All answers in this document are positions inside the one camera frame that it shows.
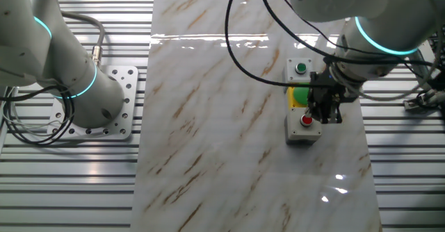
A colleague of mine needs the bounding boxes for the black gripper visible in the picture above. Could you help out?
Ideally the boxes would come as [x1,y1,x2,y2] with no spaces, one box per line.
[307,70,359,124]

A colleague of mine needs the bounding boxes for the grey box red button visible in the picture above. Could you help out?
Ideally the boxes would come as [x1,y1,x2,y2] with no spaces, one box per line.
[284,106,323,146]

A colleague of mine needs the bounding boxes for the yellow box large green button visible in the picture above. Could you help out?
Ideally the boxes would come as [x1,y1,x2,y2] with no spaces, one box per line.
[286,85,312,110]

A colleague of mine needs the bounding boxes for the grey box small green button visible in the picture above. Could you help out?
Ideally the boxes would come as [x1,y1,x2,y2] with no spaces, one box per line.
[285,57,314,84]

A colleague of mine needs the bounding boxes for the marble pattern table mat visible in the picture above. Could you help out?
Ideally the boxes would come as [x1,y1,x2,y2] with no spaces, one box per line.
[130,0,383,232]

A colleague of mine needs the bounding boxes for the thin white cable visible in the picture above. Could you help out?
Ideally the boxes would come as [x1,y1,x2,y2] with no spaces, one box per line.
[354,61,445,103]

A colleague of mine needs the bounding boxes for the grey camera on mount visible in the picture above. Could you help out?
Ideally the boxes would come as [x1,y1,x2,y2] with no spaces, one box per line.
[403,88,445,113]

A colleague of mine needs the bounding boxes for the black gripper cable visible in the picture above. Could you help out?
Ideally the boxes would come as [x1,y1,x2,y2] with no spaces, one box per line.
[257,0,435,68]
[224,0,330,88]

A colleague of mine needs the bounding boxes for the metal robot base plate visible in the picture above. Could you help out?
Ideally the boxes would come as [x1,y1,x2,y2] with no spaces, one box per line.
[47,65,139,141]

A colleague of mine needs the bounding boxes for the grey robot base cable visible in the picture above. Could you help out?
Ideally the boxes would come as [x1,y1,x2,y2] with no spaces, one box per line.
[61,11,106,68]

